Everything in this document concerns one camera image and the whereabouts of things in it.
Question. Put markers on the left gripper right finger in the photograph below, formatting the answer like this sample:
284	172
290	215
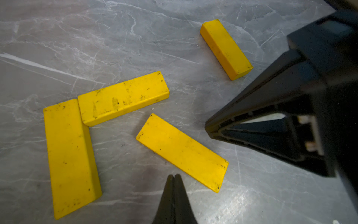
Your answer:
183	213

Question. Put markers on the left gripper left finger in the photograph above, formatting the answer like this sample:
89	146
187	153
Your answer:
165	212

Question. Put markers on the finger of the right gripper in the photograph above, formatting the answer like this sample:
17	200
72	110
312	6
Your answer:
284	139

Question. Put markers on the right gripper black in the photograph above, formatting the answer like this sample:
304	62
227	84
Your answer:
267	106

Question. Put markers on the yellow block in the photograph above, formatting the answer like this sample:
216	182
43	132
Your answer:
116	100
188	155
73	171
225	49

